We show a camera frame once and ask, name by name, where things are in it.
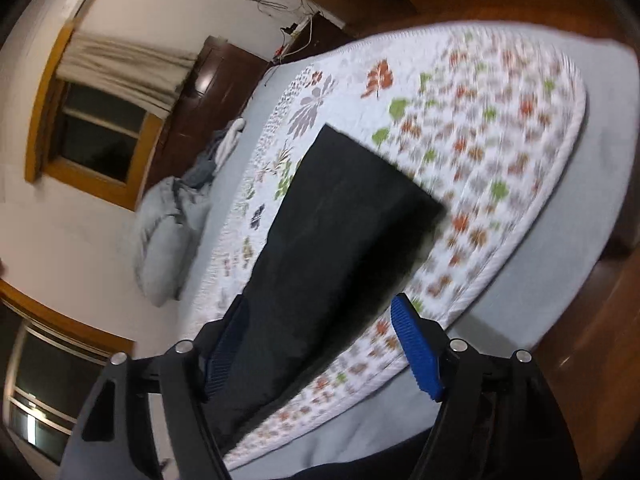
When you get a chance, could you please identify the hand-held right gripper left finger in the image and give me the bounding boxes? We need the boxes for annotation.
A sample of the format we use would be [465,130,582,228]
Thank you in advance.
[59,296,251,480]

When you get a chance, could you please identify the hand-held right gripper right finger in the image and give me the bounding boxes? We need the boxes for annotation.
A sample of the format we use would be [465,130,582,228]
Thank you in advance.
[390,294,583,480]

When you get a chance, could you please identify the black pants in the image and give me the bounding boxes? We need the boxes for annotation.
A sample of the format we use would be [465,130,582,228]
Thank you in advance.
[210,125,448,453]

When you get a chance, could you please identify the grey pillows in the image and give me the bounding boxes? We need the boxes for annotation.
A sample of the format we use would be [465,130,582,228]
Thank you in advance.
[134,176,213,307]

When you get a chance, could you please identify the bed with grey sheet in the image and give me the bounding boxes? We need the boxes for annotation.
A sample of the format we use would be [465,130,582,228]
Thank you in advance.
[135,22,628,476]

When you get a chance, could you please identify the wooden framed balcony window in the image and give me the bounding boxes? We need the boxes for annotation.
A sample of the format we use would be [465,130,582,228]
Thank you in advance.
[0,280,137,467]

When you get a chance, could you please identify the white cloth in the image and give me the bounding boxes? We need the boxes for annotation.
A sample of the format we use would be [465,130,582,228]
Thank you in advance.
[215,117,247,167]

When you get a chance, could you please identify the floral quilted bedspread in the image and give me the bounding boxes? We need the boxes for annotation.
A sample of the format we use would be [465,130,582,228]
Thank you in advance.
[187,22,587,471]

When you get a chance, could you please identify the dark wooden headboard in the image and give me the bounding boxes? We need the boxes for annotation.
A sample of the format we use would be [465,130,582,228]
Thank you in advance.
[145,35,272,192]

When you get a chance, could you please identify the beige curtain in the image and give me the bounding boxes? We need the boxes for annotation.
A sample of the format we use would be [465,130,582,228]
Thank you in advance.
[54,30,201,117]

